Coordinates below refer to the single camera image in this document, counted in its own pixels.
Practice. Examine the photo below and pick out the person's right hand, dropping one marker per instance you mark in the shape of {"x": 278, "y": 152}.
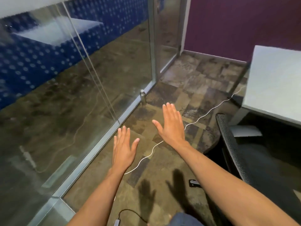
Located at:
{"x": 172, "y": 129}

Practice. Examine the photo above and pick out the black office chair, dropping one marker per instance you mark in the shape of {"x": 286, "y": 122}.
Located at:
{"x": 258, "y": 162}

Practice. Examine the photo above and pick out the person's left forearm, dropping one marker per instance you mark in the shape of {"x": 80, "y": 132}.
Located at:
{"x": 98, "y": 200}

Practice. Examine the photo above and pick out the glass door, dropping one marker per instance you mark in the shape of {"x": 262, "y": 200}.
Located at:
{"x": 168, "y": 32}

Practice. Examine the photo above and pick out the glass partition wall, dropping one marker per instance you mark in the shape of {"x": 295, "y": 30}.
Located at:
{"x": 61, "y": 91}

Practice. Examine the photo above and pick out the silver metal door stop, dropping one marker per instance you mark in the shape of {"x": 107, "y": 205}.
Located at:
{"x": 143, "y": 97}

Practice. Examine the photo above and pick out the person's dark clothing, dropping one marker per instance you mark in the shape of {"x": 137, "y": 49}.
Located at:
{"x": 184, "y": 220}

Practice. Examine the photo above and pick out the grey table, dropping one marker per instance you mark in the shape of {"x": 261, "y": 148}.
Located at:
{"x": 275, "y": 84}

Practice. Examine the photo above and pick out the person's right forearm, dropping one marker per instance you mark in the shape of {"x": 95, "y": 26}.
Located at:
{"x": 235, "y": 185}

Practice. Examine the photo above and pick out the person's left hand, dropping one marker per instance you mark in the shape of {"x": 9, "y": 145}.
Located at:
{"x": 123, "y": 152}

